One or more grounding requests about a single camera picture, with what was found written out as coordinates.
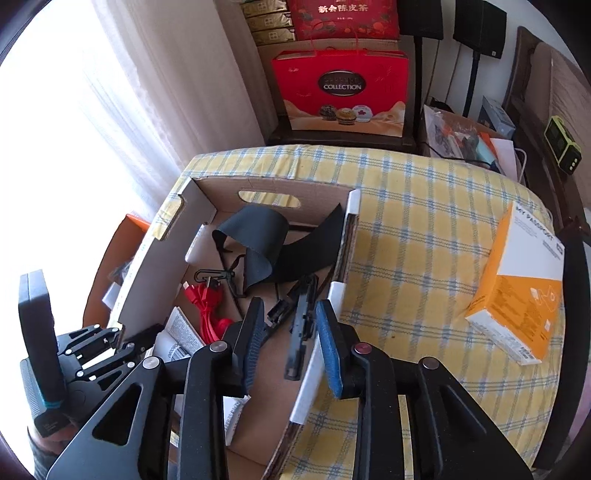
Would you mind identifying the white curtain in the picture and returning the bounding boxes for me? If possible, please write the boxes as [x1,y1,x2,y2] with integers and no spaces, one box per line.
[90,0,279,155]

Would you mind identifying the green and black device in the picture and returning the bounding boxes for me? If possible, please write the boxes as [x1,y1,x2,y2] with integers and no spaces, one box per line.
[543,116,585,175]

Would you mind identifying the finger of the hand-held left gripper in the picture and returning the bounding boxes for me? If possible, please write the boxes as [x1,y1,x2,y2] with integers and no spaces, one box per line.
[69,323,165,386]
[55,323,125,357]

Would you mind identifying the red cable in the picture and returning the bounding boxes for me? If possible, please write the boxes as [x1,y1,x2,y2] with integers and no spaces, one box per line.
[182,277,241,343]

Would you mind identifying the black lanyard with clip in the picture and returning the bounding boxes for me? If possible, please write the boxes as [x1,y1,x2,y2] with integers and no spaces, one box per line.
[194,254,246,302]

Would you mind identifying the blue grey box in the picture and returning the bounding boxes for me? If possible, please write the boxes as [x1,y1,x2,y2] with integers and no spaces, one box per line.
[478,95,516,140]

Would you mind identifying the black cloth strap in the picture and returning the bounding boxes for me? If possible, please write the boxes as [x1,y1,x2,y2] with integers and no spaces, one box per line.
[211,205,346,298]

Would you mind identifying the black speaker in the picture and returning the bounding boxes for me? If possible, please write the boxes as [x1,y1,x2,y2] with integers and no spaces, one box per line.
[398,0,445,41]
[452,0,507,59]

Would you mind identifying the white cable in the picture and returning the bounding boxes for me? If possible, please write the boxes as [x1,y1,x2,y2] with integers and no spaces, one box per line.
[514,148,530,186]

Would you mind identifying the printed paper leaflet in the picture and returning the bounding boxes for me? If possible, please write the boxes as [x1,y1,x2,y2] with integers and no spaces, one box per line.
[223,396,253,447]

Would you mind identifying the clear plastic bag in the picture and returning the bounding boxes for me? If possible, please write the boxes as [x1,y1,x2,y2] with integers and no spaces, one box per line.
[422,104,482,158]

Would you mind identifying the red collection gift bag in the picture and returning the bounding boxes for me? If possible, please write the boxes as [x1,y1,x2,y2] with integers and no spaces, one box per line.
[256,38,411,134]

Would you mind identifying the gold flat box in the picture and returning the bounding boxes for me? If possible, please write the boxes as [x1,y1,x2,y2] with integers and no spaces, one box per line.
[248,17,295,31]
[253,30,297,46]
[244,4,293,18]

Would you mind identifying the black speaker stand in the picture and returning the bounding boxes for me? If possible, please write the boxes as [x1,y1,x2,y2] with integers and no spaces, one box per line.
[463,46,482,117]
[412,37,426,139]

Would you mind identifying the orange and white box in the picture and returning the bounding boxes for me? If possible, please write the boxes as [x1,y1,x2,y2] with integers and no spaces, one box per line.
[464,200,566,366]

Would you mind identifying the cardboard box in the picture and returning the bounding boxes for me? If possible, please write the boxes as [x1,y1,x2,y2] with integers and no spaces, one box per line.
[111,175,361,480]

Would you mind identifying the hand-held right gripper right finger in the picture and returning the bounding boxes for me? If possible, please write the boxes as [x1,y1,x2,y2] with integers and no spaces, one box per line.
[315,299,536,480]

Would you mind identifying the white envelope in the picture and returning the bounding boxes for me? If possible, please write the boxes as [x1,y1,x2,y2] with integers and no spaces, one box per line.
[488,137,516,177]

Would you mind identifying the red gift box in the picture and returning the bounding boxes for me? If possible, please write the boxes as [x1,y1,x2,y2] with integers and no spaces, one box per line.
[287,0,400,41]

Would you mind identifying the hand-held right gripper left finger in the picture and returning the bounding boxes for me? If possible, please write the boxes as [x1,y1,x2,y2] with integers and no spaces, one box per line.
[46,296,269,480]

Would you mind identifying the yellow plaid blanket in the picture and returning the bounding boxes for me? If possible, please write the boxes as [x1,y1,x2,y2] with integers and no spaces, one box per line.
[152,144,567,480]

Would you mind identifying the person's left forearm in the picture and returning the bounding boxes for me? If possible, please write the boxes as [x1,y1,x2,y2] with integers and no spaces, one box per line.
[27,431,68,472]

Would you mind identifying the brown wooden chair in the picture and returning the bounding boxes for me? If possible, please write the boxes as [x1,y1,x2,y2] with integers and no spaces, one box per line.
[502,25,591,259]

